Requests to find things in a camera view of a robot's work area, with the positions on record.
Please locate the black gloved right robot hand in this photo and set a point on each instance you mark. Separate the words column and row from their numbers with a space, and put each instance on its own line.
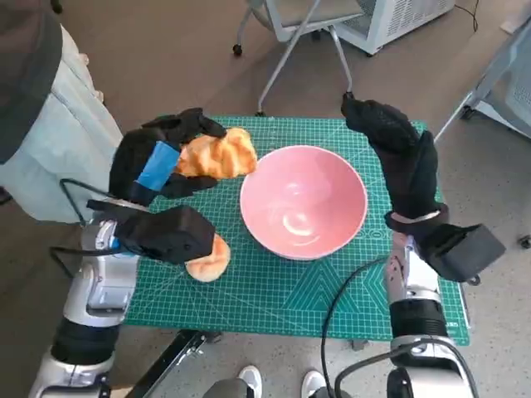
column 410, row 174

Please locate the round toy bread bun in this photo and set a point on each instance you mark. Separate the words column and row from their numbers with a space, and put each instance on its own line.
column 215, row 257

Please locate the black folding table leg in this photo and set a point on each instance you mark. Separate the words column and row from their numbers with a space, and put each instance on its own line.
column 174, row 356

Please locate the green cutting mat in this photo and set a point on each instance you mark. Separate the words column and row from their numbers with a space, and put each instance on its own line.
column 274, row 290

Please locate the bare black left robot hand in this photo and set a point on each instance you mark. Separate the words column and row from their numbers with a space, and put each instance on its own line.
column 128, row 157

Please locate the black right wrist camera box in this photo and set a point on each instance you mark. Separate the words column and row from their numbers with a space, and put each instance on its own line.
column 460, row 253

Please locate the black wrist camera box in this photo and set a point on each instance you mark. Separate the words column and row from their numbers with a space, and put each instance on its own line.
column 460, row 253
column 174, row 232

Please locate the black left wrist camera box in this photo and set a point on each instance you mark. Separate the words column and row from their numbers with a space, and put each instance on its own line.
column 174, row 232

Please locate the small black caster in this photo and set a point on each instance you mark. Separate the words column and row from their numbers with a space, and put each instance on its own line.
column 525, row 241

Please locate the white perforated cabinet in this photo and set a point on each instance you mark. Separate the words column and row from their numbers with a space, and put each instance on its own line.
column 408, row 16

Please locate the grey metal rack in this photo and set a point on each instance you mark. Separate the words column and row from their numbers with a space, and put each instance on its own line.
column 510, row 83

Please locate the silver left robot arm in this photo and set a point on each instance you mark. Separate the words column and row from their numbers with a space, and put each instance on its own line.
column 99, row 282

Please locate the pink bowl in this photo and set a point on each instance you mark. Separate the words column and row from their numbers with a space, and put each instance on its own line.
column 303, row 195

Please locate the long toy bread loaf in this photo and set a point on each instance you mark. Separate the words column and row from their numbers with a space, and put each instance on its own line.
column 220, row 155

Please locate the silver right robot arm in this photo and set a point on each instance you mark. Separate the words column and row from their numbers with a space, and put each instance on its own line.
column 415, row 282

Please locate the grey office chair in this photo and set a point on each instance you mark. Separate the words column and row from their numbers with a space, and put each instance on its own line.
column 307, row 10

